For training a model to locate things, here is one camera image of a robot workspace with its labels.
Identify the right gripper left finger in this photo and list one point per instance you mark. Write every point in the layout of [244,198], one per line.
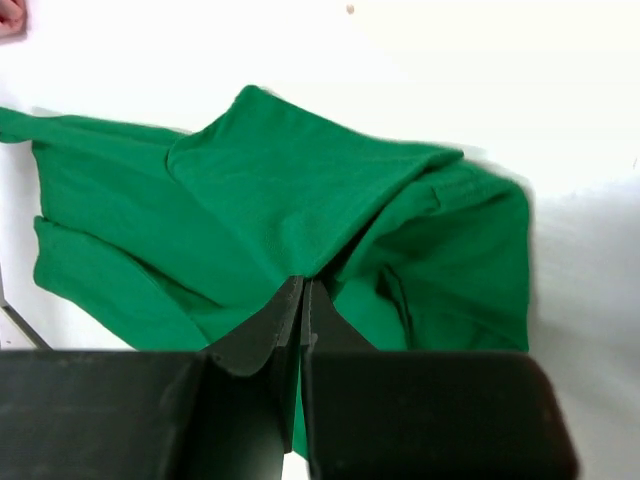
[225,412]

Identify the folded pink t shirt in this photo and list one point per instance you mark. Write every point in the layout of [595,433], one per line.
[13,17]

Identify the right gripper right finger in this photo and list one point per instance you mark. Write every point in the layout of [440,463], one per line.
[373,414]

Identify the aluminium table rail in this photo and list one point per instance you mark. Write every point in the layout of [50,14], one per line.
[16,333]

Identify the green t shirt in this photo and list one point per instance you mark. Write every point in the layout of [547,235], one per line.
[171,240]

